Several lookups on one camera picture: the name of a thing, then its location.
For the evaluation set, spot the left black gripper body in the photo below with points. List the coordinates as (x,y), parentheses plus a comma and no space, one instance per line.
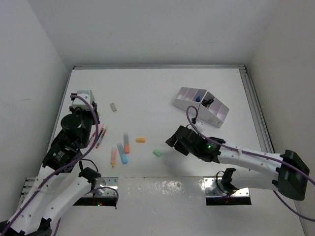
(90,118)

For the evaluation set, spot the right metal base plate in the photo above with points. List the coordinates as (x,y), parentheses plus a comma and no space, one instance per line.
(214,189)

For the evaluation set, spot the orange pink highlighter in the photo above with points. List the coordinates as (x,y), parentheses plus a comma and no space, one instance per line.
(113,157)

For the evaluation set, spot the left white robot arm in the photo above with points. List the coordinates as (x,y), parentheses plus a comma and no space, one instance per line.
(41,209)

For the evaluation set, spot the green highlighter cap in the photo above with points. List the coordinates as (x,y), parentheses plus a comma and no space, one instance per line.
(157,152)

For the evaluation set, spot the small black scissors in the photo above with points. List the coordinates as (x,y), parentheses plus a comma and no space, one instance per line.
(207,103)

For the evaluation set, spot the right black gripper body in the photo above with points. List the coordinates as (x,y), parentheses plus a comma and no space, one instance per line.
(175,142)

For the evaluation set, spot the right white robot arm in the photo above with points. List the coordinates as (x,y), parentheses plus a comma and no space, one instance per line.
(285,173)

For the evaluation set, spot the blue item in organizer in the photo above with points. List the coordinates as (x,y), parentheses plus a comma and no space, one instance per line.
(198,98)

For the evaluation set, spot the metal base plate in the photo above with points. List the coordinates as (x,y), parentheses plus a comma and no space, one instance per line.
(214,189)
(104,188)

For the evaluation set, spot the white three-slot organizer left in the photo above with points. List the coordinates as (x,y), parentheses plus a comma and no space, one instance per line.
(186,97)

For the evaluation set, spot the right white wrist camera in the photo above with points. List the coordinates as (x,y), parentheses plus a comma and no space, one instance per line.
(199,124)

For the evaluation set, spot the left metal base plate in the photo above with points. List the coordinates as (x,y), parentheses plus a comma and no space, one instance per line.
(104,188)

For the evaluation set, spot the white three-slot organizer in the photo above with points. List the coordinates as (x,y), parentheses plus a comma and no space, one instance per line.
(215,114)
(186,97)

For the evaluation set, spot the blue highlighter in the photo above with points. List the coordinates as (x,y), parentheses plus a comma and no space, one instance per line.
(122,153)

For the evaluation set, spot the beige eraser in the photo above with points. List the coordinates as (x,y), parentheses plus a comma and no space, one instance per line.
(113,107)

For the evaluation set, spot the white three-slot organizer right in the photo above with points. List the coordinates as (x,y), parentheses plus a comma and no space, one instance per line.
(215,114)

